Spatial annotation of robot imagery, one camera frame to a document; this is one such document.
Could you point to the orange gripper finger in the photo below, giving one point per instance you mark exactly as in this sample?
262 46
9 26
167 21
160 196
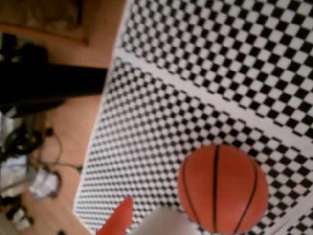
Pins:
119 220

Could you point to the small orange basketball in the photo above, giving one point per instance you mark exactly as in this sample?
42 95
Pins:
225 191

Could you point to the white paper cup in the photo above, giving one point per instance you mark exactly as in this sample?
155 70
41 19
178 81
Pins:
166 222

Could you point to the crumpled white paper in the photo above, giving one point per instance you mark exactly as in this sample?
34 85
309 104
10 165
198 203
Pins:
44 184

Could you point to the black white checkerboard sheet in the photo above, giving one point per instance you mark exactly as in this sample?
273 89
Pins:
220 49
303 226
137 134

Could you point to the black furniture leg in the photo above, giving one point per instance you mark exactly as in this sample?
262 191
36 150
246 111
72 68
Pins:
49 80

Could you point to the wooden framed box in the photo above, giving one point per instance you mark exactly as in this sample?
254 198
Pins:
49 19

